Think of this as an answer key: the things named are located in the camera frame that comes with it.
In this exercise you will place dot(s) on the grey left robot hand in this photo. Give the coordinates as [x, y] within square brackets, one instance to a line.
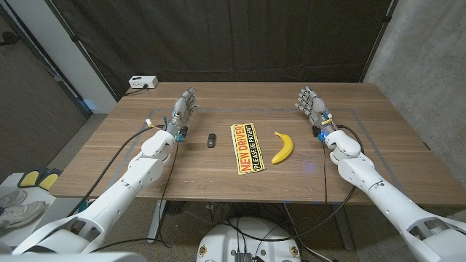
[180, 109]

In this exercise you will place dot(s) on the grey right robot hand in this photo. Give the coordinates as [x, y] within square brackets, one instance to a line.
[316, 107]

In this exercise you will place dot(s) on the yellow new driver bumper sticker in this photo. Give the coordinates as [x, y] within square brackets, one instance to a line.
[247, 149]

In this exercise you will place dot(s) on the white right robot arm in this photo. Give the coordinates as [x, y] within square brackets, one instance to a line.
[386, 203]

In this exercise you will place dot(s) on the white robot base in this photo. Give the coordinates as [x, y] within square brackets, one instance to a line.
[222, 240]

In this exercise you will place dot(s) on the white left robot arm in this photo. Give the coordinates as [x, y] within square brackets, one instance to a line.
[120, 193]

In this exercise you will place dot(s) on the yellow banana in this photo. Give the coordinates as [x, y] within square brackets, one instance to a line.
[285, 149]

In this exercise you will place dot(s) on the white power outlet box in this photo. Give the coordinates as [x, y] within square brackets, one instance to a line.
[142, 81]

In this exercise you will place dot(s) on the blue and white connectors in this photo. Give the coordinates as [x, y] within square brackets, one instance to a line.
[324, 174]

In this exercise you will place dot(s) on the black backdrop curtain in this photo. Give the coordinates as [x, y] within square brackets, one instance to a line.
[225, 40]

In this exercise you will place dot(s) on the black backdrop stand pole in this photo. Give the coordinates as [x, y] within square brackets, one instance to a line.
[387, 17]
[75, 38]

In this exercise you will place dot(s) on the grey table leg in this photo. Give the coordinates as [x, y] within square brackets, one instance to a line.
[156, 222]
[344, 229]

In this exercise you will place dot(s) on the yellow black foot pedal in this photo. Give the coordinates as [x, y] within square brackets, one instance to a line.
[49, 180]
[30, 178]

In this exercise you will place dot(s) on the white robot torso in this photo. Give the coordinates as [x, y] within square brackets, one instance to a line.
[73, 257]

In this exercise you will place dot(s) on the grey white sneaker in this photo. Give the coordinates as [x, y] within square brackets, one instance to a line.
[22, 214]
[12, 198]

